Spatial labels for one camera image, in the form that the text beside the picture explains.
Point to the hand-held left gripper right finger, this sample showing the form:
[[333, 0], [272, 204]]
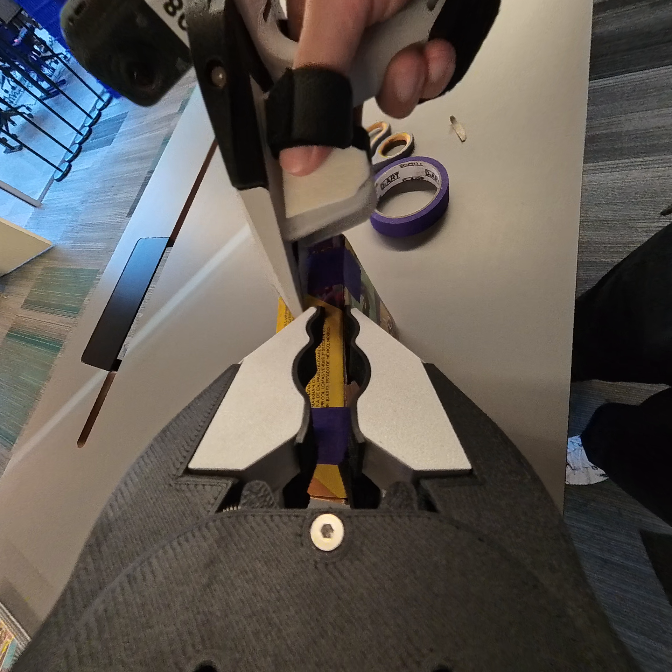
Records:
[[414, 420]]

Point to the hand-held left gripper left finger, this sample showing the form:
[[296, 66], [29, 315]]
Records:
[[252, 414]]

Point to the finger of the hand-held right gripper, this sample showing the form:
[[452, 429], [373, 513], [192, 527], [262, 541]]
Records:
[[273, 236], [330, 199]]

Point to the grey yellow scissors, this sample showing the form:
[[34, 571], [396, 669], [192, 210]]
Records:
[[393, 141]]

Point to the purple tape roll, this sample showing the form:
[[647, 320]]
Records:
[[414, 220]]

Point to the yellow purple toy set box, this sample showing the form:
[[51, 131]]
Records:
[[330, 367]]

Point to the small tan scrap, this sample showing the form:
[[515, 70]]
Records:
[[458, 128]]

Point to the person's black trousers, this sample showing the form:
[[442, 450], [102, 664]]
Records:
[[630, 315]]

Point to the colourful printed box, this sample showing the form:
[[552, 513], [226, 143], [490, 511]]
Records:
[[10, 645]]

